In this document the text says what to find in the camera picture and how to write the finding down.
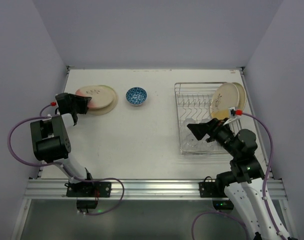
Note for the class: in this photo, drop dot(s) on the cream and green plate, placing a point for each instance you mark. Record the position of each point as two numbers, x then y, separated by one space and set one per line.
107 109

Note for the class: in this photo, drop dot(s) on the clear glass back right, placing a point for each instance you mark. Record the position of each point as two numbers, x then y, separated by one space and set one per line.
205 121

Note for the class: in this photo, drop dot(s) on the clear glass front left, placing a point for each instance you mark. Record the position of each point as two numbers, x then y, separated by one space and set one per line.
188 141

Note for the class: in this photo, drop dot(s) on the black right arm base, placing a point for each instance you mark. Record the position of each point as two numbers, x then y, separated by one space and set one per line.
209 189

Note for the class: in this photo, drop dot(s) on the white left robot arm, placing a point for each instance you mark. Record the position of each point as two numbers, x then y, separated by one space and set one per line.
50 139

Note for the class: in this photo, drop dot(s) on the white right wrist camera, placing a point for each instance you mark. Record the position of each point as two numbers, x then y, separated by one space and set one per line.
232 114

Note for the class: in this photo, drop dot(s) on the clear glass front right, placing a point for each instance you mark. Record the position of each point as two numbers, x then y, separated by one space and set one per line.
212 146

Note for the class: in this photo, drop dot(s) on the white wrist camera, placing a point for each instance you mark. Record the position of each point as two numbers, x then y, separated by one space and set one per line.
232 114
67 120

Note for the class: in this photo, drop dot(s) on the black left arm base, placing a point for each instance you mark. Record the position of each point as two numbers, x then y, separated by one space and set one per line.
94 190

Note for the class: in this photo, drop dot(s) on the steel wire dish rack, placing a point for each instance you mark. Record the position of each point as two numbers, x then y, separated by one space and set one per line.
193 100

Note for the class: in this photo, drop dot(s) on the aluminium mounting rail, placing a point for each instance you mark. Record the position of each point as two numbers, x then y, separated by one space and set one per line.
55 189

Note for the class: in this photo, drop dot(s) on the blue patterned bowl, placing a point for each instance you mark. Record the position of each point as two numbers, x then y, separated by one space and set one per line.
136 96

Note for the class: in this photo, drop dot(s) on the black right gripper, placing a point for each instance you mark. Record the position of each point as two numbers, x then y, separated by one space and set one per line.
209 129

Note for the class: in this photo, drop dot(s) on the cream plate rearmost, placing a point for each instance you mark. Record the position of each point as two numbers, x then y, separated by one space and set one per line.
242 96

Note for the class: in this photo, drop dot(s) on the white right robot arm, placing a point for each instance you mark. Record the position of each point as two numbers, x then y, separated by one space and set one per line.
245 183

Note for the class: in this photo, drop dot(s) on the clear glass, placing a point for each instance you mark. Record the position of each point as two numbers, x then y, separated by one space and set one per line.
212 146
188 121
188 141
205 121

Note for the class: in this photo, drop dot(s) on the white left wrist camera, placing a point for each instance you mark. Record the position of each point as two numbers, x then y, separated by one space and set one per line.
67 120

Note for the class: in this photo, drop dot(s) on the cream and pink plate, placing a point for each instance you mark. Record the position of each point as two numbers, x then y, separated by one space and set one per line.
100 97

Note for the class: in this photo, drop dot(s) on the clear glass back left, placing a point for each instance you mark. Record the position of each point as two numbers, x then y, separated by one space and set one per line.
188 121

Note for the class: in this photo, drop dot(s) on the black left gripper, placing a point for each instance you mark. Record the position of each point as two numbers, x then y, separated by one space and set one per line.
73 105

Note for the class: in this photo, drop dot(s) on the cream and yellow plate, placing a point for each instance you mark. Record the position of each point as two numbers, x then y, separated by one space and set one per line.
225 97

